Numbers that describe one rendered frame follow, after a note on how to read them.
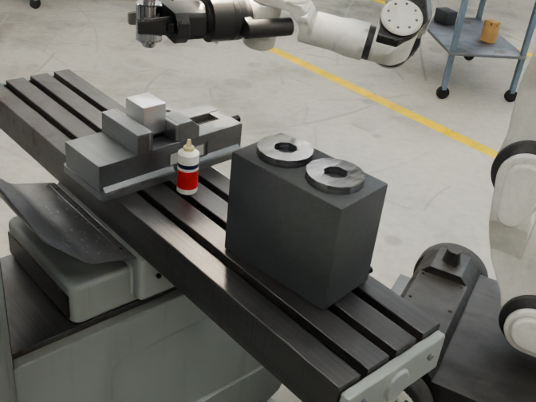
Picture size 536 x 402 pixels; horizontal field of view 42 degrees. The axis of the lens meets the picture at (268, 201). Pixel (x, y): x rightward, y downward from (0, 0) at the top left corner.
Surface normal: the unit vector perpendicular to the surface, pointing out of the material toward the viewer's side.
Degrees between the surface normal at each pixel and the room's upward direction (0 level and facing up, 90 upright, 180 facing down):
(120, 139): 90
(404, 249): 0
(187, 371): 90
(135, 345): 90
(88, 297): 90
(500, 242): 115
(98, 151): 0
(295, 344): 0
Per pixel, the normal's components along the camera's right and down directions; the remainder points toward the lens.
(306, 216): -0.67, 0.33
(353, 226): 0.73, 0.41
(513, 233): -0.48, 0.74
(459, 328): 0.10, -0.85
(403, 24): 0.03, -0.33
